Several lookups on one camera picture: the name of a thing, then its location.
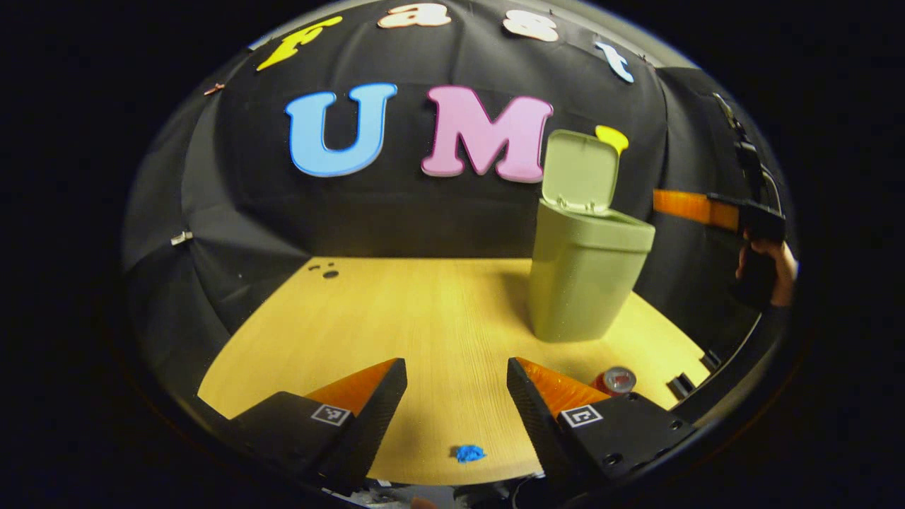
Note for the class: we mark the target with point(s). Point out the red pop can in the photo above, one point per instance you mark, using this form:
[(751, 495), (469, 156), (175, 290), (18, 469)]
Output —
[(619, 380)]

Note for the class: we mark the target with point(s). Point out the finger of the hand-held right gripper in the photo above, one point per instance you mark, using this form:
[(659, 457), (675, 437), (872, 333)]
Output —
[(693, 207)]

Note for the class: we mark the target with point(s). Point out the orange backdrop clip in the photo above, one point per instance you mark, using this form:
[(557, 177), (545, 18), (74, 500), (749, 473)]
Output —
[(214, 88)]

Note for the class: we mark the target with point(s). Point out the blue paper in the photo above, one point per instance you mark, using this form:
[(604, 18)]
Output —
[(469, 453)]

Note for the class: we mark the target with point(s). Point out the black backdrop cloth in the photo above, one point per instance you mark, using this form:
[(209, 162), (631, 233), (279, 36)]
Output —
[(424, 212)]

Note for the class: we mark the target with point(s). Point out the white backdrop clip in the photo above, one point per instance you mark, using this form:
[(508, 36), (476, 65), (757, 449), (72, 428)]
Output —
[(182, 238)]

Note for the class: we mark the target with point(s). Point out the black table clamp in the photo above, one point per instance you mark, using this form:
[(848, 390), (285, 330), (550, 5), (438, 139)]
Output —
[(681, 386), (710, 360)]

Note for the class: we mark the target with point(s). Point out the green desktop garbage bin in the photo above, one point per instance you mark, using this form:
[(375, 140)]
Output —
[(587, 276)]

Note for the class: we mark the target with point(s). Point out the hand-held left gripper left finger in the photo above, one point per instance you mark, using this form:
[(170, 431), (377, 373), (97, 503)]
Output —
[(371, 424)]

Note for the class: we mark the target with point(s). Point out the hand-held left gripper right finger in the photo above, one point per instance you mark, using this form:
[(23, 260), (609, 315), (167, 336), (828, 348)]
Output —
[(541, 431)]

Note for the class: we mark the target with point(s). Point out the wooden desktop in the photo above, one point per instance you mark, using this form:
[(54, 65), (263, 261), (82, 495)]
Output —
[(438, 318)]

